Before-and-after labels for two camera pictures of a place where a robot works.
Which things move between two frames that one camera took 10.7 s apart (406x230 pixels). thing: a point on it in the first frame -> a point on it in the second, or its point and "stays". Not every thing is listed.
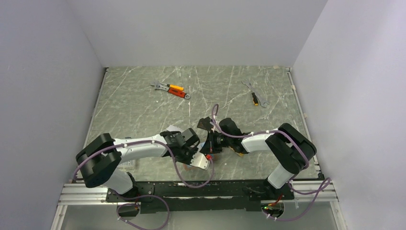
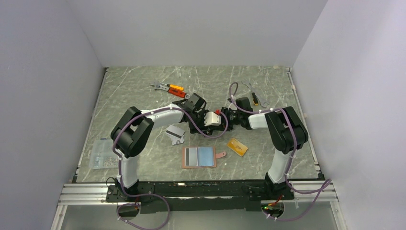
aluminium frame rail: x=79 y=194 stays
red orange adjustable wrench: x=178 y=93 stays
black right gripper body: x=217 y=142 -> x=233 y=119
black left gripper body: x=186 y=155 -> x=199 y=118
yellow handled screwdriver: x=255 y=100 stays
